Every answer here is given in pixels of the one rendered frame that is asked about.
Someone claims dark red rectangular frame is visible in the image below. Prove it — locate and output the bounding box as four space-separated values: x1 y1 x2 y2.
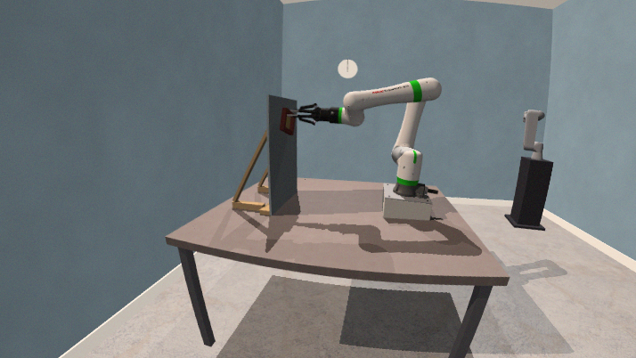
280 108 295 135

